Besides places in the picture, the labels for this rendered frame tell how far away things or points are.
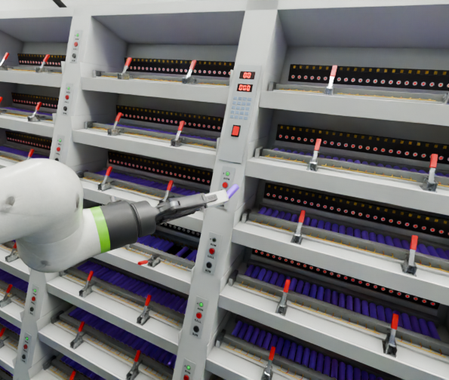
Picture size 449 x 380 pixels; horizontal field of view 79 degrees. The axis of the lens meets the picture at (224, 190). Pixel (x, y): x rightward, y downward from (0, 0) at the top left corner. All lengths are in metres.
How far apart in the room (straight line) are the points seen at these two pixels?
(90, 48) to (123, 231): 0.86
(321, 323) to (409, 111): 0.58
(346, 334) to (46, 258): 0.71
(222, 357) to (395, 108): 0.83
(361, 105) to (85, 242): 0.69
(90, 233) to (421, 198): 0.71
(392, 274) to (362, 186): 0.22
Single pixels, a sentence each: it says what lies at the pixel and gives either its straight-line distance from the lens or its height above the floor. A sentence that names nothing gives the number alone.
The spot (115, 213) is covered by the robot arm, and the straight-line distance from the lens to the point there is 0.57.
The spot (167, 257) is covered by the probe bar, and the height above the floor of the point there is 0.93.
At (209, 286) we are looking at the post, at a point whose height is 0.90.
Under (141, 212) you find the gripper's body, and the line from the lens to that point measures 0.58.
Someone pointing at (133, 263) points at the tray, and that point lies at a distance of 1.00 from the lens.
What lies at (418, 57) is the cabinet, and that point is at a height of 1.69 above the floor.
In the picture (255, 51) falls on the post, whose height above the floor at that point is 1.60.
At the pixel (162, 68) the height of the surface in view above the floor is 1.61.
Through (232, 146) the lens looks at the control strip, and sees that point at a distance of 0.80.
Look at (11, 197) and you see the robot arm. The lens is 0.44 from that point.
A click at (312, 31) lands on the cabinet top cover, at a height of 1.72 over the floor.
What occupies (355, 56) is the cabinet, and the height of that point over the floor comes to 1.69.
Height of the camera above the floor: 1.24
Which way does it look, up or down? 3 degrees down
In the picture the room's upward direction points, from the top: 11 degrees clockwise
